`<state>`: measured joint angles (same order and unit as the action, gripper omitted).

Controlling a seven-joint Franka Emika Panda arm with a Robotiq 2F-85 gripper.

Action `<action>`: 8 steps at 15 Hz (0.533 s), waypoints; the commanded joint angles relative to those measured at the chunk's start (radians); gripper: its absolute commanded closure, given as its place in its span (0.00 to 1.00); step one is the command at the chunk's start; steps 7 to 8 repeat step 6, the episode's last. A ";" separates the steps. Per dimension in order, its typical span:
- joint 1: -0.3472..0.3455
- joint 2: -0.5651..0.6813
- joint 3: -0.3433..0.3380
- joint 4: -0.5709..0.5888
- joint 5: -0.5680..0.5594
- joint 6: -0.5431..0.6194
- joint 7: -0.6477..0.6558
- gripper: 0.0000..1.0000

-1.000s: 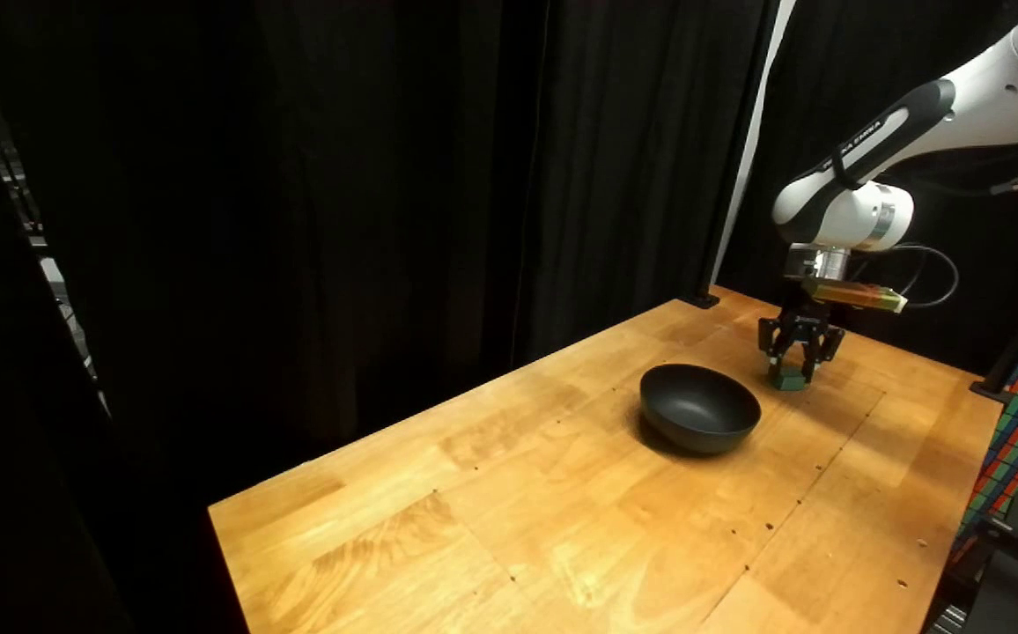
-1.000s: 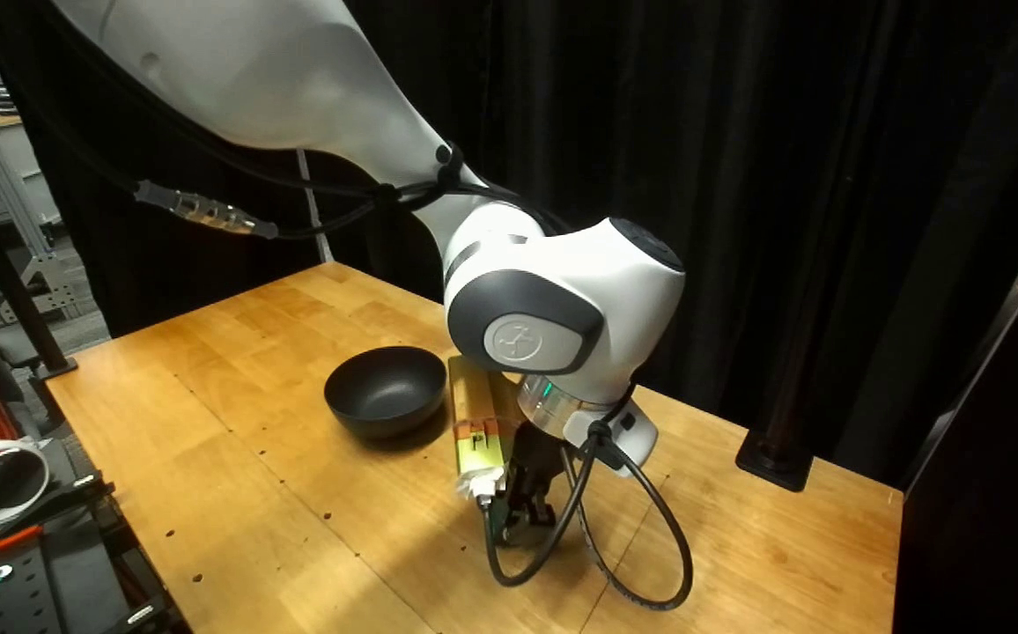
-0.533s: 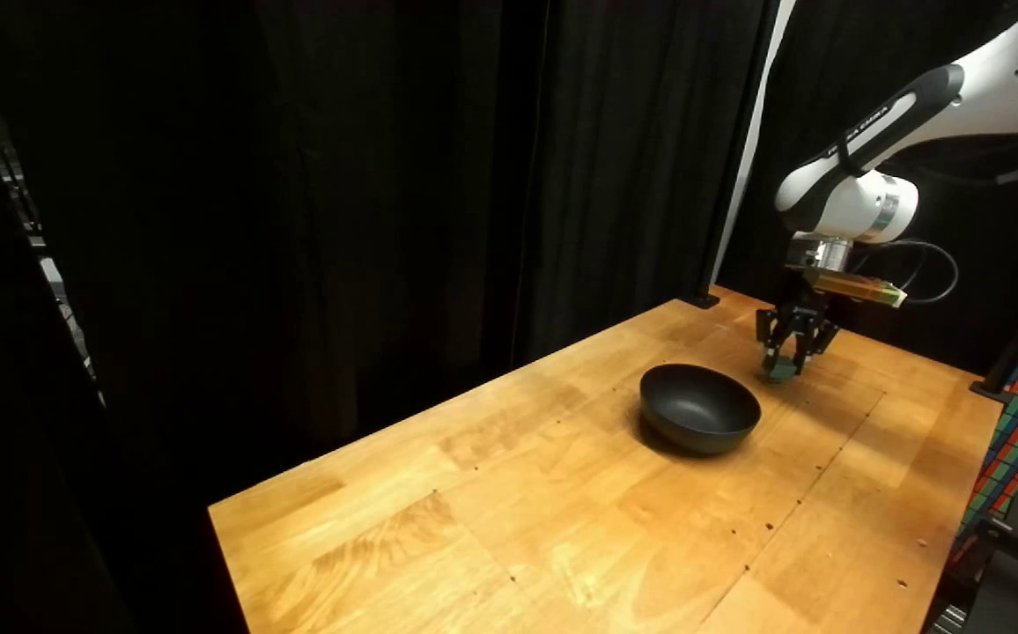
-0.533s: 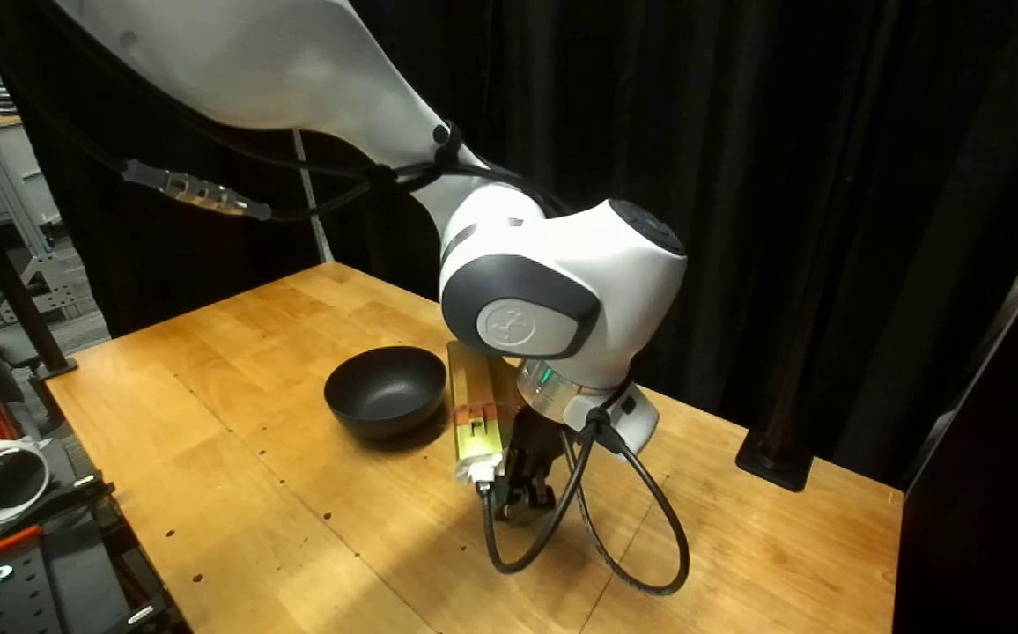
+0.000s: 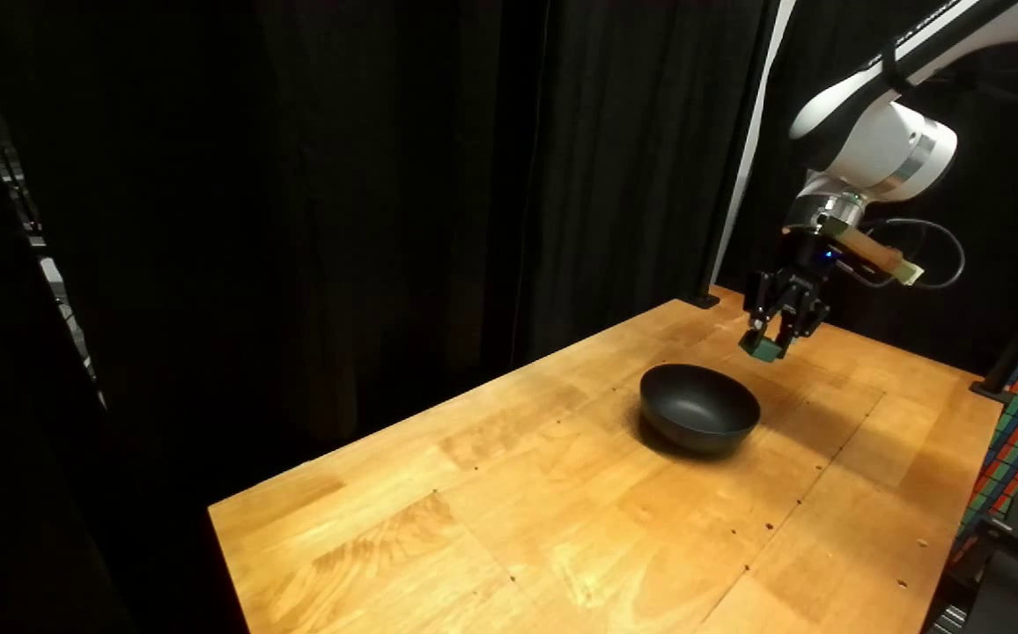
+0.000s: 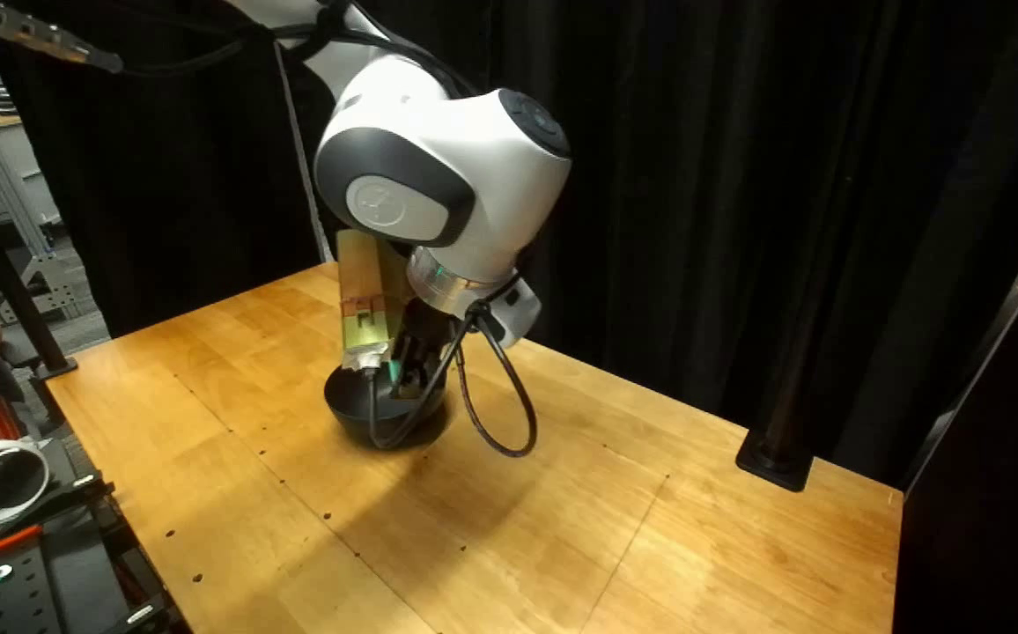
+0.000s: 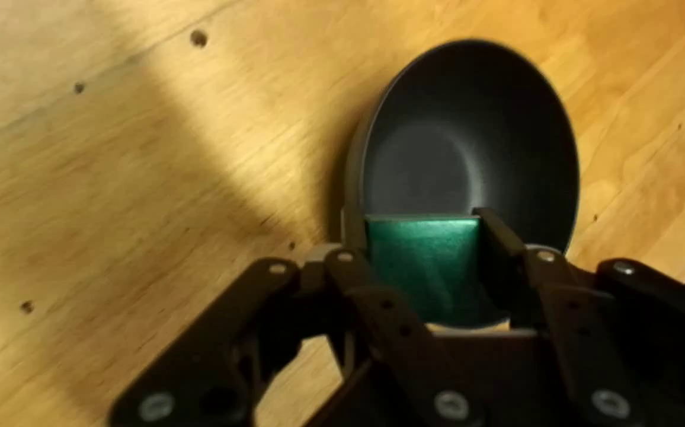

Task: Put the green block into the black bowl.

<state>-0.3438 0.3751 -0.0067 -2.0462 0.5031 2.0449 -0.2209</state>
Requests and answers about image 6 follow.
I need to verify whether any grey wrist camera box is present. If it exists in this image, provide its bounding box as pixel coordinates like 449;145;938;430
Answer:
483;280;544;353

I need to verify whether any grey metal rack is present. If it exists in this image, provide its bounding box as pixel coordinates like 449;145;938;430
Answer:
0;45;82;380

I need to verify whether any silver diagonal pole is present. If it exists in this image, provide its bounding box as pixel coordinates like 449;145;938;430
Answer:
900;182;1018;489

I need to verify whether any black cabinet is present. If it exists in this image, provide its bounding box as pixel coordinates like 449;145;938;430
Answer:
891;240;1018;634

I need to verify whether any orange handled tool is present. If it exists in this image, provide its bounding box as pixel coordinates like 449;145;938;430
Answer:
0;520;49;557

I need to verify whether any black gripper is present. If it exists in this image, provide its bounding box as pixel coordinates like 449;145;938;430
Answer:
392;293;476;403

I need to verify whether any metal overhead bar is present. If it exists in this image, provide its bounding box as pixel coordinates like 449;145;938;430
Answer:
0;0;129;77

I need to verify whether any black looped cable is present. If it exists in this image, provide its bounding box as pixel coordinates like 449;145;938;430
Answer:
361;308;542;461

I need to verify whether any black curtain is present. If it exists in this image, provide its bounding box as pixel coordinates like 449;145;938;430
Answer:
0;0;1018;486

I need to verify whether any black bowl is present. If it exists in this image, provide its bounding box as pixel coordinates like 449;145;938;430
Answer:
321;361;454;456

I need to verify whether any black pegboard side table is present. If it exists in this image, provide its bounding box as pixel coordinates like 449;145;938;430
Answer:
0;369;189;634

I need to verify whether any black post with base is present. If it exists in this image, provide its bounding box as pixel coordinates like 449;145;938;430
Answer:
731;174;874;492

